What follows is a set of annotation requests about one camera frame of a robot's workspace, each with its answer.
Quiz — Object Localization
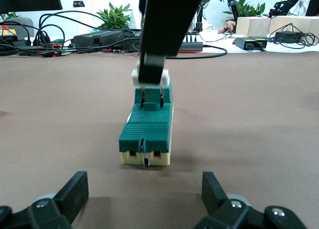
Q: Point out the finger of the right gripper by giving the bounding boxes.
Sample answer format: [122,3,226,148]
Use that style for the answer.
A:
[138,0,205,85]

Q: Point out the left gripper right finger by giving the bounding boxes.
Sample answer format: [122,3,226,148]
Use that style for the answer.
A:
[193,171,307,229]

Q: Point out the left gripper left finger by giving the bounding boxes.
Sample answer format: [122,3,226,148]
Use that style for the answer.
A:
[0,171,89,229]

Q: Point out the red black hub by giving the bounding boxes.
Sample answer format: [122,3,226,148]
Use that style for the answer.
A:
[178,41,204,54]

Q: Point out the green potted plant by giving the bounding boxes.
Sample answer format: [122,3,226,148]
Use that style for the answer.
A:
[96,1,133,30]
[223,0,266,17]

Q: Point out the black power supply unit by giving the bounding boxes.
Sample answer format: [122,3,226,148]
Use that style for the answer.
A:
[73,30,140,52]

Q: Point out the black adapter yellow label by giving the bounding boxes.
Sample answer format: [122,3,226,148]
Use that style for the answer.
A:
[235,36,257,51]
[249,36,269,51]

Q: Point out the small board red light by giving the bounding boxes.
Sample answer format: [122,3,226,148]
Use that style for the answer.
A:
[46,49,70,58]

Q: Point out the plain black adapter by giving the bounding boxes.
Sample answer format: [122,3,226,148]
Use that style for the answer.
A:
[275,30,302,44]

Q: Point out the person in white shirt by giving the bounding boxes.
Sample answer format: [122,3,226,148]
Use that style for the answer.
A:
[286,0,319,16]

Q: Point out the large wooden block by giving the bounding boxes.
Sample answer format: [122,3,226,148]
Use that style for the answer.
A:
[268,15,319,39]

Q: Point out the grey chair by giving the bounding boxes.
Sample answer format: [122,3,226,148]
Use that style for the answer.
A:
[0,16,34,38]

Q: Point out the orange yellow device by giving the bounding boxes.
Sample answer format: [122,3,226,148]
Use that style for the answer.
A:
[0,24,18,37]

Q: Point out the thick black looping cable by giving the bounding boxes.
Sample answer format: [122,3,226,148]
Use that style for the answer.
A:
[201,44,228,59]

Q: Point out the black desk cable tangle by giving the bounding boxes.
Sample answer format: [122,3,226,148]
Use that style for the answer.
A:
[0,10,75,58]

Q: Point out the black adapter cable tangle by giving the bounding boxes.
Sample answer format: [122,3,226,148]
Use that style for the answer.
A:
[270,23,319,49]

